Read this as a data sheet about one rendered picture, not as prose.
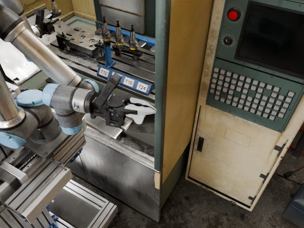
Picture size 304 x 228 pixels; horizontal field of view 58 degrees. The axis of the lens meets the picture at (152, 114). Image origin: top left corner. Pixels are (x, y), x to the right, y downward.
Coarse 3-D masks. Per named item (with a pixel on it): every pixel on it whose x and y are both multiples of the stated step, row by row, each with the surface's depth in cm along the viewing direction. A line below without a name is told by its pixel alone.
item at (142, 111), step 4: (128, 104) 81; (132, 104) 81; (124, 108) 80; (128, 108) 80; (132, 108) 80; (136, 108) 80; (140, 108) 80; (144, 108) 80; (148, 108) 80; (140, 112) 79; (144, 112) 80; (148, 112) 80; (152, 112) 80; (128, 116) 82; (132, 116) 82; (136, 116) 82; (140, 116) 81; (144, 116) 81; (136, 120) 83; (140, 120) 82
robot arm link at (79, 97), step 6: (78, 90) 84; (84, 90) 84; (90, 90) 86; (78, 96) 83; (84, 96) 83; (72, 102) 83; (78, 102) 83; (84, 102) 83; (78, 108) 84; (84, 108) 83
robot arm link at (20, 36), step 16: (0, 16) 84; (16, 16) 88; (0, 32) 86; (16, 32) 88; (32, 48) 91; (48, 48) 94; (48, 64) 93; (64, 64) 97; (64, 80) 96; (80, 80) 99
